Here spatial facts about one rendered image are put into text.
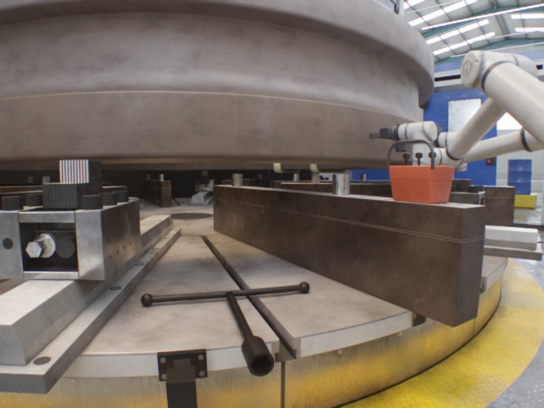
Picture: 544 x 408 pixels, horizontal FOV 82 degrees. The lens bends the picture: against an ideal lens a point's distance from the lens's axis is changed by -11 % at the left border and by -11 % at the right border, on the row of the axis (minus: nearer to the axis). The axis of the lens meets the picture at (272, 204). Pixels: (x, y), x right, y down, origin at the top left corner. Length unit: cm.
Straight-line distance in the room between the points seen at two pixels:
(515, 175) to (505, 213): 640
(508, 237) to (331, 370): 151
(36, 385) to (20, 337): 11
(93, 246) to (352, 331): 84
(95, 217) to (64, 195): 18
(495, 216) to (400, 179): 240
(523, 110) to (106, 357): 126
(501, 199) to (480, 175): 284
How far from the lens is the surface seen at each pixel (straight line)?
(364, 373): 132
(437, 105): 670
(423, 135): 166
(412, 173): 123
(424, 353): 154
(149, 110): 148
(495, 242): 238
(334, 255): 156
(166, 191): 508
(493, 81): 116
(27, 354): 95
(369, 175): 748
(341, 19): 190
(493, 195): 358
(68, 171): 138
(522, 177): 1000
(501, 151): 177
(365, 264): 142
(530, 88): 107
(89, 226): 114
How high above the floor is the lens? 78
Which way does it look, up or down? 5 degrees down
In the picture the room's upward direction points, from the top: straight up
